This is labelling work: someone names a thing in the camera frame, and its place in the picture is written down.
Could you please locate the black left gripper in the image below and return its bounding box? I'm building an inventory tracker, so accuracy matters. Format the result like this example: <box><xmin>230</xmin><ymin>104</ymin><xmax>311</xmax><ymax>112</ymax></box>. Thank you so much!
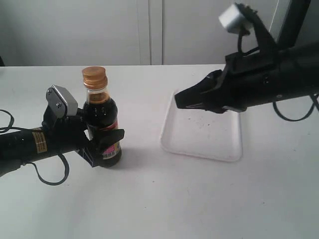
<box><xmin>42</xmin><ymin>106</ymin><xmax>125</xmax><ymax>167</ymax></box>

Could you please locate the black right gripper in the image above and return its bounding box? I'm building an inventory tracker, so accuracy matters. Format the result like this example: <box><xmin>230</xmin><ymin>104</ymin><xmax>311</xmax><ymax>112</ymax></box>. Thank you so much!
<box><xmin>174</xmin><ymin>53</ymin><xmax>279</xmax><ymax>114</ymax></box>

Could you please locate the dark soy sauce bottle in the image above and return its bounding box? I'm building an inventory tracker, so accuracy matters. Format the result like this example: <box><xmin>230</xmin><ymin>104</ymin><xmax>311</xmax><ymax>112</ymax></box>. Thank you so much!
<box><xmin>81</xmin><ymin>66</ymin><xmax>123</xmax><ymax>169</ymax></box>

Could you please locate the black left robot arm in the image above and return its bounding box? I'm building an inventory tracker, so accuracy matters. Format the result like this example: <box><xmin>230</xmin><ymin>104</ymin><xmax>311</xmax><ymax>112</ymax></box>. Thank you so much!
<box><xmin>0</xmin><ymin>108</ymin><xmax>125</xmax><ymax>186</ymax></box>

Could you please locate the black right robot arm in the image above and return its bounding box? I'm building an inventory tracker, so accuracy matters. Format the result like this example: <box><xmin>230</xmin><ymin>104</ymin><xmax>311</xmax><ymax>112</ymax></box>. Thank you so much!
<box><xmin>174</xmin><ymin>42</ymin><xmax>319</xmax><ymax>114</ymax></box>

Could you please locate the white foam tray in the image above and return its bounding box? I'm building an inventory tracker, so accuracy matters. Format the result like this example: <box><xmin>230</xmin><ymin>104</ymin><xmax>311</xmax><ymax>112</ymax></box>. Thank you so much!
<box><xmin>160</xmin><ymin>91</ymin><xmax>242</xmax><ymax>162</ymax></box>

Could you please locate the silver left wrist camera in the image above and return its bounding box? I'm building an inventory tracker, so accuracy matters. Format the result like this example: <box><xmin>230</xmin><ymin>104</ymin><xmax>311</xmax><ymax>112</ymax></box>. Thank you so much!
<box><xmin>46</xmin><ymin>85</ymin><xmax>78</xmax><ymax>119</ymax></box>

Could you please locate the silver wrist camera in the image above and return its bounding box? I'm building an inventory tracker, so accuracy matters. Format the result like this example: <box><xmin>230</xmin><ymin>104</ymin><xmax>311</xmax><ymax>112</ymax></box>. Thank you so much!
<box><xmin>219</xmin><ymin>2</ymin><xmax>253</xmax><ymax>36</ymax></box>
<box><xmin>46</xmin><ymin>85</ymin><xmax>78</xmax><ymax>119</ymax></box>

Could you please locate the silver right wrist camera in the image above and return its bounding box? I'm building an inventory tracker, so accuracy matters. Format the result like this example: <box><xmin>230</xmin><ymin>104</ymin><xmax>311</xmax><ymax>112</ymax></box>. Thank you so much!
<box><xmin>219</xmin><ymin>2</ymin><xmax>253</xmax><ymax>36</ymax></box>

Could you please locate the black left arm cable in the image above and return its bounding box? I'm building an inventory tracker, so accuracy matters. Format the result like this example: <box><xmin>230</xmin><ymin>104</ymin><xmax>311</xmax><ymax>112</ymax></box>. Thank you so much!
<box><xmin>0</xmin><ymin>109</ymin><xmax>70</xmax><ymax>187</ymax></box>

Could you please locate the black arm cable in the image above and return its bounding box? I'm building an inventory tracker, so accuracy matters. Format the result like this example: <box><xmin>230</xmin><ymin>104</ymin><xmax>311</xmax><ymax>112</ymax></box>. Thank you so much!
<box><xmin>0</xmin><ymin>109</ymin><xmax>70</xmax><ymax>187</ymax></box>
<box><xmin>236</xmin><ymin>29</ymin><xmax>319</xmax><ymax>122</ymax></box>

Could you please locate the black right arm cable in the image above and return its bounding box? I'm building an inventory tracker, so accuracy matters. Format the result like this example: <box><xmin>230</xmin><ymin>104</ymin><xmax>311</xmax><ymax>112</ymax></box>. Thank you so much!
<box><xmin>236</xmin><ymin>29</ymin><xmax>319</xmax><ymax>122</ymax></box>

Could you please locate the dark post at right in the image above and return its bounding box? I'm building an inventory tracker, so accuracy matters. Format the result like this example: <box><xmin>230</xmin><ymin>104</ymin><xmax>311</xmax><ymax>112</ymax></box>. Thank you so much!
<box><xmin>277</xmin><ymin>0</ymin><xmax>311</xmax><ymax>50</ymax></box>

